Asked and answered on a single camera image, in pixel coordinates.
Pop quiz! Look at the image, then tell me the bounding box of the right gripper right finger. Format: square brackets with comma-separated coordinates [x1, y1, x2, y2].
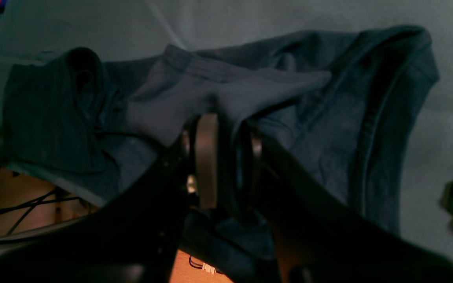
[242, 122, 453, 283]

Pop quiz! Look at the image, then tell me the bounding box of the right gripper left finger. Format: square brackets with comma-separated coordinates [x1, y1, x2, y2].
[0, 114, 219, 283]

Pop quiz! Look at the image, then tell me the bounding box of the dark blue T-shirt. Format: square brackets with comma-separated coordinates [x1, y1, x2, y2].
[3, 26, 439, 283]

